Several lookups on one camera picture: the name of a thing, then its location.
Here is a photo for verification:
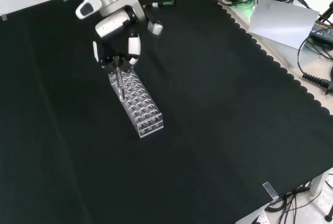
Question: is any clear tape strip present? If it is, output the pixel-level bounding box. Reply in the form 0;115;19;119
262;181;279;201

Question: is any pale board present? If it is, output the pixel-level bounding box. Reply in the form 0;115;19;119
247;0;320;51

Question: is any black cable with ribbed plug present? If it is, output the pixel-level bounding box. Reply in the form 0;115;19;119
296;35;333;95

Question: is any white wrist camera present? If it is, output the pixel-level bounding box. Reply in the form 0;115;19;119
75;0;103;20

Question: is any black bench cloth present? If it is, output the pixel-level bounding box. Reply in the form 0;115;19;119
0;0;333;224

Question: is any white table leg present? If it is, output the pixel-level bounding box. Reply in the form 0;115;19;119
309;171;326;197

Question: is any black cable bundle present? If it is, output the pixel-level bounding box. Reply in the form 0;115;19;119
264;173;333;224

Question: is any black tripod leg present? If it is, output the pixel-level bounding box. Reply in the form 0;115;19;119
316;0;333;26

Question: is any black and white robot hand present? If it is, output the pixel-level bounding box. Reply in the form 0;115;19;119
92;0;164;76

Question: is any black power adapter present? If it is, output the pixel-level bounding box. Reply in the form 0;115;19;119
309;20;333;44

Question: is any clear glass test tube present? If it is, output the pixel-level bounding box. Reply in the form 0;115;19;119
113;55;124;100

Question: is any clear plastic test tube rack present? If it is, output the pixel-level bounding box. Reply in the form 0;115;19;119
107;69;164;139

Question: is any white power strip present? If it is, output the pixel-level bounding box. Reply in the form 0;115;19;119
253;208;270;224

